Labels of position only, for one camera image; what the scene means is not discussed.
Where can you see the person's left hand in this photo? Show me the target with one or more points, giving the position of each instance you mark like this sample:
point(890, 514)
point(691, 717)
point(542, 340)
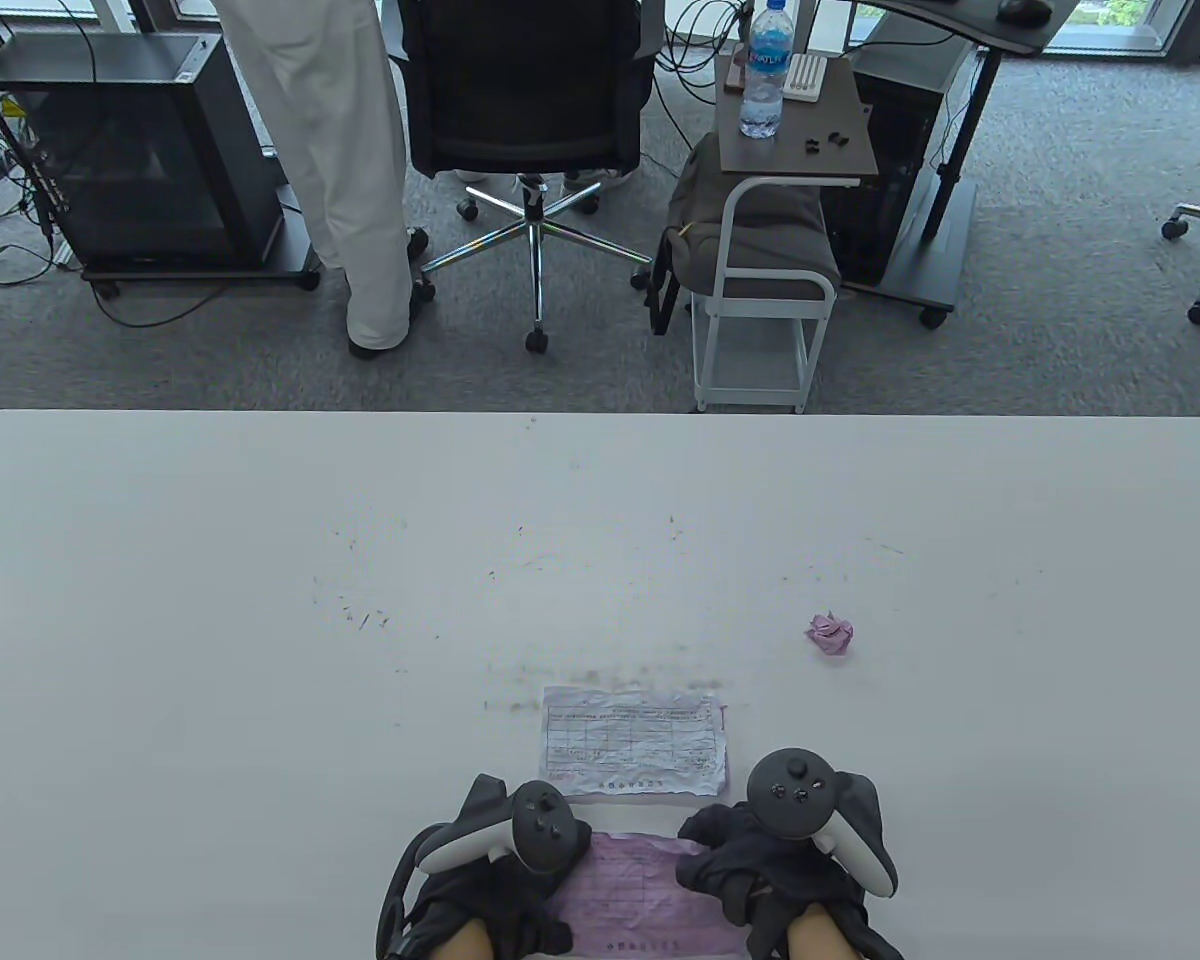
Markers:
point(500, 895)

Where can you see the person's right hand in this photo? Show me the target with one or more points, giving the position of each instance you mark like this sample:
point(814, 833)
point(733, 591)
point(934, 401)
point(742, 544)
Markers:
point(750, 870)

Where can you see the white invoice paper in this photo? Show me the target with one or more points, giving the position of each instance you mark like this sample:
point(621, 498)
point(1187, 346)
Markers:
point(630, 740)

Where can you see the person's left forearm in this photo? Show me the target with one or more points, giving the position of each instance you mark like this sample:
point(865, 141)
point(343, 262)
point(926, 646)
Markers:
point(470, 945)

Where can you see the person's right forearm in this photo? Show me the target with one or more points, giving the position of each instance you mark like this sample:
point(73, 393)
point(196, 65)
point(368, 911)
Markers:
point(815, 940)

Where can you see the grey fabric bag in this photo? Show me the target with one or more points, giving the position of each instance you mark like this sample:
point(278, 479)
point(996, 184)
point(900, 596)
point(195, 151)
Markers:
point(700, 230)

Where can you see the black wheeled platform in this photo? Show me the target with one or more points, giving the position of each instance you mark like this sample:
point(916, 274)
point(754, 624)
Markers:
point(260, 272)

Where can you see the black computer tower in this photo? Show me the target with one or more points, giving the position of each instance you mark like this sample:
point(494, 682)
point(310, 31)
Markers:
point(890, 130)

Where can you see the clear plastic water bottle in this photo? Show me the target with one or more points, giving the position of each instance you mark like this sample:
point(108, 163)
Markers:
point(763, 90)

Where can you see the black office chair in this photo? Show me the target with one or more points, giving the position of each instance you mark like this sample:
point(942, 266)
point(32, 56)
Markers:
point(520, 90)

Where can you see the black glass computer case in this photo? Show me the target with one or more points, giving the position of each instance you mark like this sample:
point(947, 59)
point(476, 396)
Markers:
point(110, 150)

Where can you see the black standing desk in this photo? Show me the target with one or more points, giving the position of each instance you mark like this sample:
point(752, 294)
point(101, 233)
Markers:
point(960, 25)

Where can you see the black computer mouse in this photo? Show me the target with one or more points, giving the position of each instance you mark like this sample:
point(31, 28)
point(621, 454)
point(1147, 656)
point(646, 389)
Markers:
point(1023, 11)

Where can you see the white desk leg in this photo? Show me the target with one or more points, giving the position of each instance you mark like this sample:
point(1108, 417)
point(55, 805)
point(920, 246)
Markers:
point(115, 12)

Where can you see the brown side table white frame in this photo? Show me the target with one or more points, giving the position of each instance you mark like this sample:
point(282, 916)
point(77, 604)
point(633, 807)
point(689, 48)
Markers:
point(760, 160)

